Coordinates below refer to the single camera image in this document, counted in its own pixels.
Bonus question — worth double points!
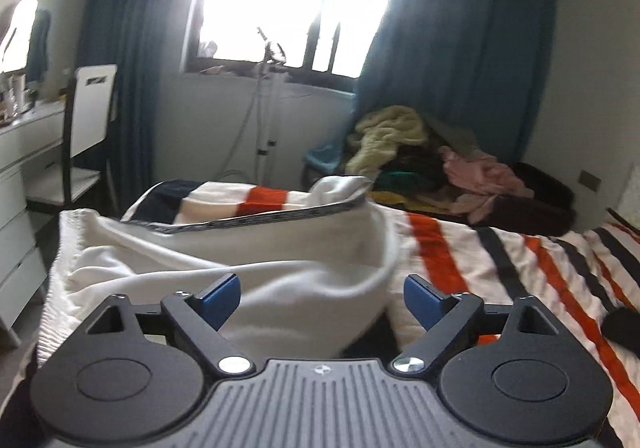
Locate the white sweatpants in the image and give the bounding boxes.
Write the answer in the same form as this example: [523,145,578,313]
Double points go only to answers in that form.
[37,177,400,361]

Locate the dark clothes pile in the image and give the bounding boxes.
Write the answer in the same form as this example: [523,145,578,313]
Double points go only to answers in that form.
[371,118,575,236]

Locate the striped orange navy blanket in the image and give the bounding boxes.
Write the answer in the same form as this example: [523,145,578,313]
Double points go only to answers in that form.
[124,177,639,447]

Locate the pink garment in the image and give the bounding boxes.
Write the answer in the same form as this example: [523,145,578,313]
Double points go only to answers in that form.
[438,146,535,224]

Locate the yellow-green fluffy garment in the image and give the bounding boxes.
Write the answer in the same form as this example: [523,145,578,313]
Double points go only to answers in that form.
[345,106,428,180]

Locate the white dresser desk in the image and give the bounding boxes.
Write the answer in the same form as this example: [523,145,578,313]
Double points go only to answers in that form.
[0,101,64,348]

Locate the white black chair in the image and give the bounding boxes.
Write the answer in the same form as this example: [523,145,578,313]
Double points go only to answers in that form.
[25,64,117,215]

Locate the white garment steamer stand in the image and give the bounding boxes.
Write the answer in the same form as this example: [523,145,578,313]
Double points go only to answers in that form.
[219,26,292,187]

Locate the right teal curtain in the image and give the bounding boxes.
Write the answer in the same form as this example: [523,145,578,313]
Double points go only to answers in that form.
[351,0,559,164]

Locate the teal curtain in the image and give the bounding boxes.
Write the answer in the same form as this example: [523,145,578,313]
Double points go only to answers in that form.
[76,0,174,206]
[351,0,559,164]

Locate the teal cloth beside mirror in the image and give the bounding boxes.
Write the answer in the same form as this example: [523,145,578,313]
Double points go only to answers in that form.
[25,8,52,84]

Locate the left teal curtain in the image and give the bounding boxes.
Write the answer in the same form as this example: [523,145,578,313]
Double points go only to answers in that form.
[76,0,174,206]

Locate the oval vanity mirror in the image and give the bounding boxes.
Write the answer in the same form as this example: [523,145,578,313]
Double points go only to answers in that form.
[1,0,38,73]

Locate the wall power socket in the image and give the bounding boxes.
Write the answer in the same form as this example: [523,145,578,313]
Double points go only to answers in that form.
[578,170,602,192]

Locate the window with dark frame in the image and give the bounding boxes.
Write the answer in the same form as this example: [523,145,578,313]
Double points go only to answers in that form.
[186,0,388,92]

